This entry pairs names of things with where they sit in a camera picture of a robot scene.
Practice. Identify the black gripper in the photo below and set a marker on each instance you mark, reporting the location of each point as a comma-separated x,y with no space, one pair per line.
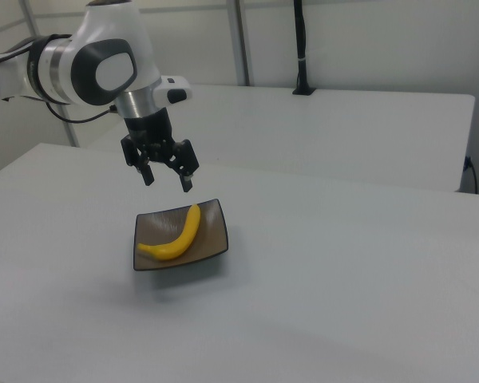
149,135

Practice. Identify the yellow banana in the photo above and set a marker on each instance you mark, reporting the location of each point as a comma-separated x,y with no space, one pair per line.
175,247

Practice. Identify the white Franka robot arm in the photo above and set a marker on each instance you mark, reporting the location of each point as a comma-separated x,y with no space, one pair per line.
104,32

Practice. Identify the square brown ceramic plate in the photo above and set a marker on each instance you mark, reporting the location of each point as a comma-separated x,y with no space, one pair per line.
211,231

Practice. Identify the white background table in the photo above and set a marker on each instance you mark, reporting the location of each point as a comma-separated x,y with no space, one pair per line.
303,131

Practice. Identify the black pole with clamp base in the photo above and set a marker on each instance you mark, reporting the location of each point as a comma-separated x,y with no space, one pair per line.
302,48

